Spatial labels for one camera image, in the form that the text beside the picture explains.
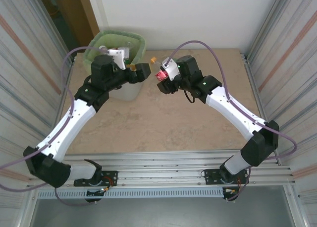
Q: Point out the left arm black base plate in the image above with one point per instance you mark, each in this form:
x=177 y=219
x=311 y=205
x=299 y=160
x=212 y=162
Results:
x=111 y=177

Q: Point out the right base power lead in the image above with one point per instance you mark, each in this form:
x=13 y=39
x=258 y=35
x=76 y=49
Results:
x=231 y=191

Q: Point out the green plastic bin liner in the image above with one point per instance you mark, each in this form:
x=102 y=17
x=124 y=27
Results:
x=114 y=37

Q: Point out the translucent plastic waste bin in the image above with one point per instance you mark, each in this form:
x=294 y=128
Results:
x=131 y=93

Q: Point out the aluminium rail frame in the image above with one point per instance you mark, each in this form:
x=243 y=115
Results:
x=161 y=162

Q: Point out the base power lead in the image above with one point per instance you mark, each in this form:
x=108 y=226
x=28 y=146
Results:
x=231 y=191
x=106 y=188

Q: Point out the brown wooden door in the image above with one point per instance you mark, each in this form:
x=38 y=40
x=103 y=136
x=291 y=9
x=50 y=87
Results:
x=73 y=18

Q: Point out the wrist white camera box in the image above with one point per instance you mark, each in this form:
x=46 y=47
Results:
x=171 y=68
x=117 y=57

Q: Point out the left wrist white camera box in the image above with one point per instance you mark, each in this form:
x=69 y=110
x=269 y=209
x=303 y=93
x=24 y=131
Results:
x=117 y=57

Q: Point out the left base power lead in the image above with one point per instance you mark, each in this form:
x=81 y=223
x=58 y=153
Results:
x=106 y=188

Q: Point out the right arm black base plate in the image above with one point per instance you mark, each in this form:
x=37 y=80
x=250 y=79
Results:
x=210 y=176

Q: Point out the light wooden door frame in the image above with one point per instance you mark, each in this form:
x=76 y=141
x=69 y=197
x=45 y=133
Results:
x=86 y=4

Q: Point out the clear bottle red label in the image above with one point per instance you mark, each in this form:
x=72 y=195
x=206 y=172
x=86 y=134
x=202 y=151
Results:
x=161 y=75

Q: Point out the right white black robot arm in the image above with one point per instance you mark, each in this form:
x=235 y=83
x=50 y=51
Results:
x=229 y=114

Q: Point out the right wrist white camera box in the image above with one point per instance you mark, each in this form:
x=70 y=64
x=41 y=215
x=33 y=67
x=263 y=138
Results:
x=171 y=68

